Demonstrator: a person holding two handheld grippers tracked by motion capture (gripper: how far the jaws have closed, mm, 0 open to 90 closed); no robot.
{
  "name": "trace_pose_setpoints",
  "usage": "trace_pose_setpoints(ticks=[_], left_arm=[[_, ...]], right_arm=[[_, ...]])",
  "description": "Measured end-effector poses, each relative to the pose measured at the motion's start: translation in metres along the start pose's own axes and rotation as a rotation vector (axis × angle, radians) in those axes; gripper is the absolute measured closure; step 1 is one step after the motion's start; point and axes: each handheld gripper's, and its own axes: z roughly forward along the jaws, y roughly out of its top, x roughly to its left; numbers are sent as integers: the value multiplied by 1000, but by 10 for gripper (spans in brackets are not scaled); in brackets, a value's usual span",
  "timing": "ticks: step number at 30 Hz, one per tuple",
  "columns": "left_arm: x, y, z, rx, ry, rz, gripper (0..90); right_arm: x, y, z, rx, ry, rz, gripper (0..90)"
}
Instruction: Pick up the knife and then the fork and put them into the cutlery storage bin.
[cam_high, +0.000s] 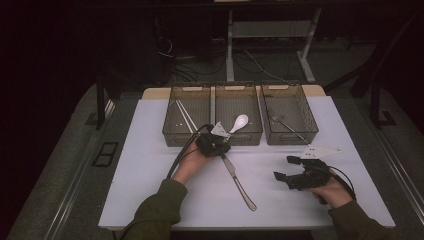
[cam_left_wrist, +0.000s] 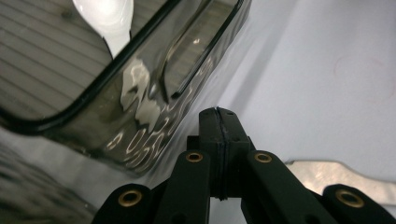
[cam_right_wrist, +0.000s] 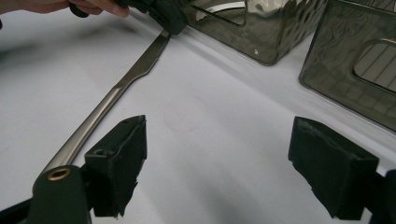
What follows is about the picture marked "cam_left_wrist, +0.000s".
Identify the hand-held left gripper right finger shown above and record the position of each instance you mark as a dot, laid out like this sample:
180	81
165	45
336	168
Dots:
233	137

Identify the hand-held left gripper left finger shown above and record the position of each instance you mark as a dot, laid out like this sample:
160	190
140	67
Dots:
210	130

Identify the smoky clear plastic bin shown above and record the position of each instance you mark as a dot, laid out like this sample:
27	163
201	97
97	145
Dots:
130	130
31	186

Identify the white ceramic spoon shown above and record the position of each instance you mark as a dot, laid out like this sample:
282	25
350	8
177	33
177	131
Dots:
106	18

